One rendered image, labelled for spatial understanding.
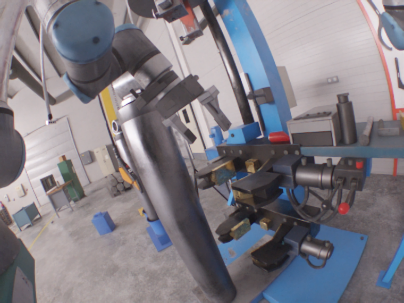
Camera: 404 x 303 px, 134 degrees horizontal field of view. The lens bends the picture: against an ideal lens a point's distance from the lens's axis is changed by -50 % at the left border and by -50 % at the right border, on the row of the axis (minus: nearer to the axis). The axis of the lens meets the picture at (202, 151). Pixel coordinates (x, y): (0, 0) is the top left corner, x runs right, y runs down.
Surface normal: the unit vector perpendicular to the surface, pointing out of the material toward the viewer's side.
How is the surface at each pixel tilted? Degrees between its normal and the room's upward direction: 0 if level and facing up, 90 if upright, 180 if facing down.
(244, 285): 0
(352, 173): 90
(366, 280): 0
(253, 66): 90
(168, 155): 90
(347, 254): 0
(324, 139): 90
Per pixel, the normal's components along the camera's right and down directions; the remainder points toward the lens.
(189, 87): 0.64, -0.19
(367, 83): -0.82, 0.36
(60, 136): 0.48, 0.00
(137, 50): 0.24, 0.26
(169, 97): -0.45, 0.69
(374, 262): -0.32, -0.93
